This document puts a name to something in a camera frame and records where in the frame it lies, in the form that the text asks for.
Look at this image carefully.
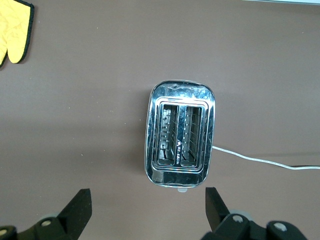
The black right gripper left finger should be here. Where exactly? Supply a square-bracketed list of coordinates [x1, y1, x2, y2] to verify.
[0, 188, 93, 240]

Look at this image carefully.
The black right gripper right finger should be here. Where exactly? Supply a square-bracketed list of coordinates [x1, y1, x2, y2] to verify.
[201, 187, 308, 240]

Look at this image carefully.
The silver two-slot toaster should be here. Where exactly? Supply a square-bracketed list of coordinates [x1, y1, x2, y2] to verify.
[144, 79, 216, 194]

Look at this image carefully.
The yellow quilted oven mitt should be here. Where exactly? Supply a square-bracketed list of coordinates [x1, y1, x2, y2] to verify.
[0, 0, 35, 71]

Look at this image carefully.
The white toaster power cord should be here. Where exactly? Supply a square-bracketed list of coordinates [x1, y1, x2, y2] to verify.
[211, 145, 320, 171]

